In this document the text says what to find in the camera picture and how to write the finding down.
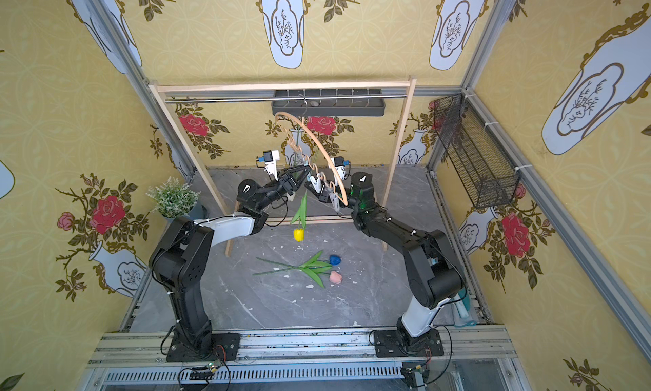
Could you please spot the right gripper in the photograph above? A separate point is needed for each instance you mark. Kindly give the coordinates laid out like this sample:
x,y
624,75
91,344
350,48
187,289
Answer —
x,y
326,193

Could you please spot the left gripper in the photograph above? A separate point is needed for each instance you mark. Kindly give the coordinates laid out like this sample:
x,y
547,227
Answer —
x,y
287,183

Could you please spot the orange curved clip hanger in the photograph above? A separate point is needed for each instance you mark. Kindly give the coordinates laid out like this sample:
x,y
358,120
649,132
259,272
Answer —
x,y
283,115

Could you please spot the yellow tulip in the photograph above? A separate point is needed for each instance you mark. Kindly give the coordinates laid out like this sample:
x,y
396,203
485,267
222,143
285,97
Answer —
x,y
300,219

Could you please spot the pink tulip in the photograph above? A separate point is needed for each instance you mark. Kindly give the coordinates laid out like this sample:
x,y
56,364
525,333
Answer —
x,y
314,273

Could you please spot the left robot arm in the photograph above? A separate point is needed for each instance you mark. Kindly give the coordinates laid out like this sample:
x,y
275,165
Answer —
x,y
180,260

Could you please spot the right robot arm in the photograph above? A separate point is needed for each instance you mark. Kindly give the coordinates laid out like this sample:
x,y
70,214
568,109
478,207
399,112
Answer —
x,y
434,281

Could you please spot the grey clothes peg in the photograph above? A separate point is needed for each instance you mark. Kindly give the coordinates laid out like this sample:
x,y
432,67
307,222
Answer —
x,y
335,201

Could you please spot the white clothes peg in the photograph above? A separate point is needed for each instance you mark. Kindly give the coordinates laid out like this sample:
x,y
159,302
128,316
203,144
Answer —
x,y
317,183

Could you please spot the blue tulip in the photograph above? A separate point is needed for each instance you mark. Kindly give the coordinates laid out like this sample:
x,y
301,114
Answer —
x,y
315,262

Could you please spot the dark grey plastic tray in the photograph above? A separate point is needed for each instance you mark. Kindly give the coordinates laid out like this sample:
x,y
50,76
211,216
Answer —
x,y
330,102

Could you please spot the potted green plant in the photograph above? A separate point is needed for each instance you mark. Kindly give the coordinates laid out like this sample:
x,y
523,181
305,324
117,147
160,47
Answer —
x,y
175,198

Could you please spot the small circuit board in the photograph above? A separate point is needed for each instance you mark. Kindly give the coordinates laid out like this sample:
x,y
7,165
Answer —
x,y
204,373

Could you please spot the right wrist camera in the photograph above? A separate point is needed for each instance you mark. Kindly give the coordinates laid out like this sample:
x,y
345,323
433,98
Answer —
x,y
342,166

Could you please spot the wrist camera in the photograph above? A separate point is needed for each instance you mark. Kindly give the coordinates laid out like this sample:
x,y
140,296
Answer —
x,y
342,166
269,160

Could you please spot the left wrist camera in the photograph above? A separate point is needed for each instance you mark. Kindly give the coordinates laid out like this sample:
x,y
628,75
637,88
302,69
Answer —
x,y
269,160

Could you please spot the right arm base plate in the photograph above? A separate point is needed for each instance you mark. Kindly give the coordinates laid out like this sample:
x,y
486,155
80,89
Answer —
x,y
396,343

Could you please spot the black wire mesh basket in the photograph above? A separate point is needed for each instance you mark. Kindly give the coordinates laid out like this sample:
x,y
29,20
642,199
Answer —
x,y
486,172

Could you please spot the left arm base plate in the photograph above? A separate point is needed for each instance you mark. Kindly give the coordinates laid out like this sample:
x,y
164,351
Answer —
x,y
216,346

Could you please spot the aluminium mounting rail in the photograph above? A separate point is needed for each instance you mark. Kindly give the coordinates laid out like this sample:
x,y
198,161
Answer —
x,y
475,358

